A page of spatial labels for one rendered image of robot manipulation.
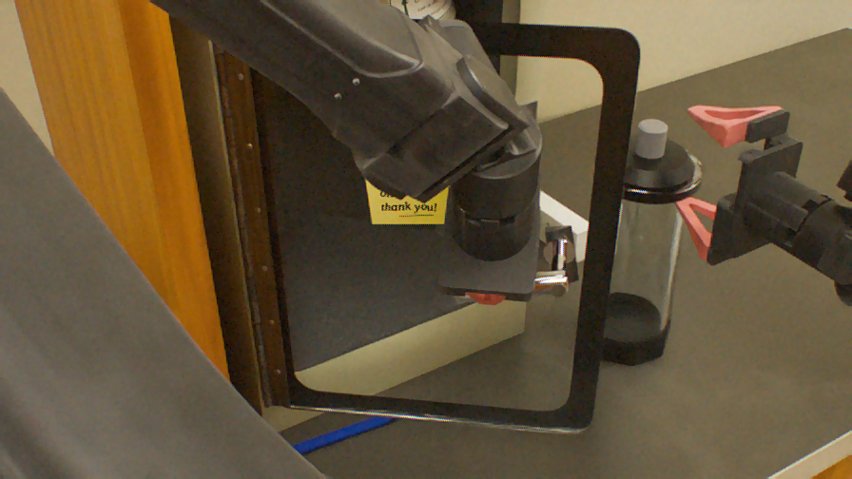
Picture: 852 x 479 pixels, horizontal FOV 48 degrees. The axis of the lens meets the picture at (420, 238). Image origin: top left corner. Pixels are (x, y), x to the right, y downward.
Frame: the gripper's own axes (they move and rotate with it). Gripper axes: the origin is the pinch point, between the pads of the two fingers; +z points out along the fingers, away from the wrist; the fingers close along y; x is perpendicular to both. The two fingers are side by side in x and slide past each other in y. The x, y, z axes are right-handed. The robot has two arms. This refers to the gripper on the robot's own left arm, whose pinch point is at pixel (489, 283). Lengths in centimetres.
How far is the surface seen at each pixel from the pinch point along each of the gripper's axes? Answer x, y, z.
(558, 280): 5.3, -0.1, -1.3
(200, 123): -25.6, -11.7, -2.3
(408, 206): -7.0, -5.6, -1.4
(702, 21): 31, -83, 59
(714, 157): 30, -50, 52
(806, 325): 36, -16, 35
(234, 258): -22.9, -3.7, 6.9
